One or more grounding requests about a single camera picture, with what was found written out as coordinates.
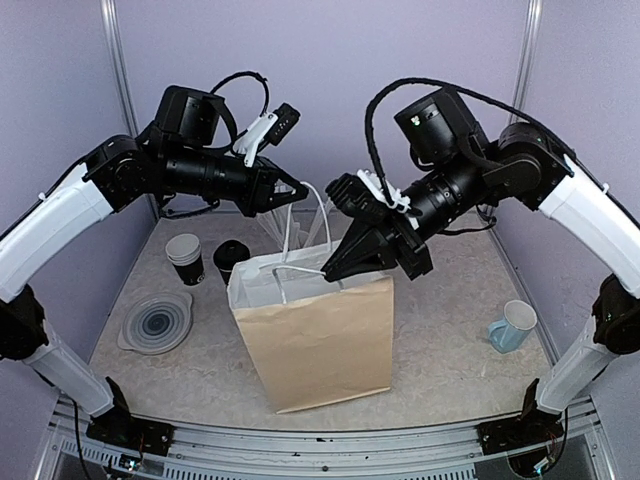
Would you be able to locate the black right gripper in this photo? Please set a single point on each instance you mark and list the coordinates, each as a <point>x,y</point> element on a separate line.
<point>391,233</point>

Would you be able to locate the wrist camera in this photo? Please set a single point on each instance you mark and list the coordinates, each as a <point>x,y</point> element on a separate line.
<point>268,129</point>
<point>446,142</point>

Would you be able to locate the stack of paper cups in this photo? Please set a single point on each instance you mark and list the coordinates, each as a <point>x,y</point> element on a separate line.
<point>184,253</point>

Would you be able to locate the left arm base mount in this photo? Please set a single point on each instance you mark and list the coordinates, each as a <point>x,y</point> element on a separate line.
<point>118,427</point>

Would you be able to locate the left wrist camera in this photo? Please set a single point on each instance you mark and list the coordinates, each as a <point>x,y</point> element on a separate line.
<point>268,129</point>

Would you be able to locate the black plastic cup lid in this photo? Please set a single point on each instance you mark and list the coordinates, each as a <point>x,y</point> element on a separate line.
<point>229,253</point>

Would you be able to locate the aluminium front rail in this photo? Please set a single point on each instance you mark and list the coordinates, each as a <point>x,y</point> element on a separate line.
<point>196,451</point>

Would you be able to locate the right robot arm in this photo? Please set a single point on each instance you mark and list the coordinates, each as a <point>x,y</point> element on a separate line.
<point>572,250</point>

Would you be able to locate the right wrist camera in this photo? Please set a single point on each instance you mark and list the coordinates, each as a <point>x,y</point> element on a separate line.
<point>446,142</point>

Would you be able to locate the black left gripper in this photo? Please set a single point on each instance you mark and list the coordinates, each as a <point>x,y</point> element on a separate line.
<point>258,195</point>

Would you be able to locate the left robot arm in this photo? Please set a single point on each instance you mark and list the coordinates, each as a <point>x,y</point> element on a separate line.
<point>192,146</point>

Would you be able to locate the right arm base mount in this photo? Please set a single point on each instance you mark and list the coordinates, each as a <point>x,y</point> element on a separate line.
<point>531,426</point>

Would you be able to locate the brown paper takeout bag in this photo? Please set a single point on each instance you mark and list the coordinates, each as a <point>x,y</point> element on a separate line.
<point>312,342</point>

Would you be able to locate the light blue ceramic mug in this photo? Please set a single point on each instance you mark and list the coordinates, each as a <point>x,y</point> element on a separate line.
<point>509,332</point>

